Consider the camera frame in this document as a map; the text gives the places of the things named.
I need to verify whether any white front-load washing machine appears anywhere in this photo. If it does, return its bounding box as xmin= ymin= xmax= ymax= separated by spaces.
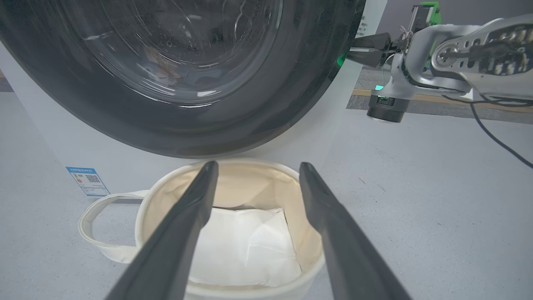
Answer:
xmin=0 ymin=0 xmax=388 ymax=197

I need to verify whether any cream fabric laundry basket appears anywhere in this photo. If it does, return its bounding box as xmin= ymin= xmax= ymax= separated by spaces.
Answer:
xmin=78 ymin=158 xmax=326 ymax=300

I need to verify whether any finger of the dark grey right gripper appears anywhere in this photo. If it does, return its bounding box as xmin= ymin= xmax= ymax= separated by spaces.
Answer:
xmin=346 ymin=47 xmax=388 ymax=69
xmin=352 ymin=32 xmax=393 ymax=50

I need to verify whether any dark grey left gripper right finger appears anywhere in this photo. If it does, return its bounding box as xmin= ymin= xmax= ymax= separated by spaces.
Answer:
xmin=299 ymin=162 xmax=413 ymax=300

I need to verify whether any white cloth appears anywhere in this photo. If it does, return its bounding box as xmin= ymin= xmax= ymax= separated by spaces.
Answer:
xmin=187 ymin=206 xmax=303 ymax=288

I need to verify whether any black round glass washer door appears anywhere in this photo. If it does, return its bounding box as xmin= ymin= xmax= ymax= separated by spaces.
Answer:
xmin=0 ymin=0 xmax=367 ymax=159

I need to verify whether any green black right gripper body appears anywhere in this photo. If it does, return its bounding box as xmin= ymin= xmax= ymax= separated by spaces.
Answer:
xmin=385 ymin=1 xmax=443 ymax=57

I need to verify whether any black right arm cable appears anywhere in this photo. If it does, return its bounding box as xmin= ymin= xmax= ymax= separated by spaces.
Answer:
xmin=441 ymin=94 xmax=533 ymax=169

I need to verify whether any blue energy label sticker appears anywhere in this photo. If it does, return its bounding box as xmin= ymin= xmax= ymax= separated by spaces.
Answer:
xmin=65 ymin=167 xmax=111 ymax=197

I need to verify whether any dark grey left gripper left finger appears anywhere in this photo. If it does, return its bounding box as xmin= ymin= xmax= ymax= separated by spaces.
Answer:
xmin=104 ymin=161 xmax=219 ymax=300

